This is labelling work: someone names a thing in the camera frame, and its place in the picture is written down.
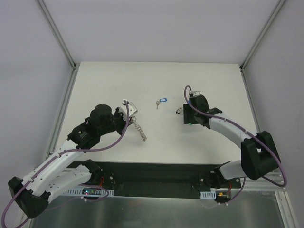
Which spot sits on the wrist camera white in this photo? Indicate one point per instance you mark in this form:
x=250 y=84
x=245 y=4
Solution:
x=194 y=93
x=126 y=105

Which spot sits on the white cable duct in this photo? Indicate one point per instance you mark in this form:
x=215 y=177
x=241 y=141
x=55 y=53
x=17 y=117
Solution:
x=207 y=195
x=87 y=192

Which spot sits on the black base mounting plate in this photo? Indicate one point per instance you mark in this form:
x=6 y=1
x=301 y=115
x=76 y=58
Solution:
x=156 y=180

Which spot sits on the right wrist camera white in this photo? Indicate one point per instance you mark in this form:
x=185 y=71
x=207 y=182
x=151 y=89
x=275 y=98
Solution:
x=194 y=93

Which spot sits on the aluminium frame post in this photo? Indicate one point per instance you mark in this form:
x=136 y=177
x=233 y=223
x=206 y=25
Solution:
x=56 y=33
x=263 y=32

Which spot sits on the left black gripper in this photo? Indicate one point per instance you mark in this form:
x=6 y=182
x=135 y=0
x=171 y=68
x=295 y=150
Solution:
x=121 y=118

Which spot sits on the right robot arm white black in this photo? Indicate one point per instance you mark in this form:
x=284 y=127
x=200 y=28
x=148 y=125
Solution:
x=259 y=155

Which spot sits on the key with blue framed tag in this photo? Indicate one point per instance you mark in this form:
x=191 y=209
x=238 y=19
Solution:
x=162 y=100

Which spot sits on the left aluminium frame post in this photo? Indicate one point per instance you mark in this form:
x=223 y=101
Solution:
x=56 y=33

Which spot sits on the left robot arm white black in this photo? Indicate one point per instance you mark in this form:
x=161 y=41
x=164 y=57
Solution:
x=35 y=191

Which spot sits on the right white cable duct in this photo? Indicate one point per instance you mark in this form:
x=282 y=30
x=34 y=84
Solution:
x=207 y=195

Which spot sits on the metal key ring disc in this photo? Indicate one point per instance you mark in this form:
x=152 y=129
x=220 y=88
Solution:
x=139 y=129

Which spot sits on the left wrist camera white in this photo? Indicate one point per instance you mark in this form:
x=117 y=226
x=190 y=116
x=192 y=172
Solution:
x=126 y=105

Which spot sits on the right aluminium frame post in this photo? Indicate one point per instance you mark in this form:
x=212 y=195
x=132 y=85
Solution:
x=263 y=32

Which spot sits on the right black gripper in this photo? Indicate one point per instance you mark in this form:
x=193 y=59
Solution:
x=186 y=114

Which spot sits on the left white cable duct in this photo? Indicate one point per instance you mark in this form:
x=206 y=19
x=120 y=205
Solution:
x=87 y=192

